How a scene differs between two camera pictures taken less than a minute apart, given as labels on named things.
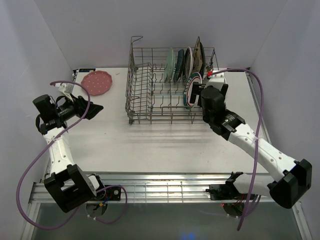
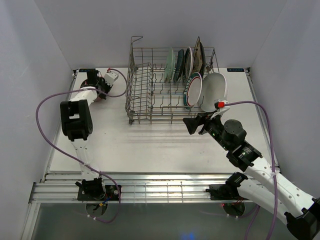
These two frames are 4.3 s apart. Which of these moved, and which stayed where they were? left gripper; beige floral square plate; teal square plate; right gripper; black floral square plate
Moved: left gripper; right gripper
Stayed: black floral square plate; beige floral square plate; teal square plate
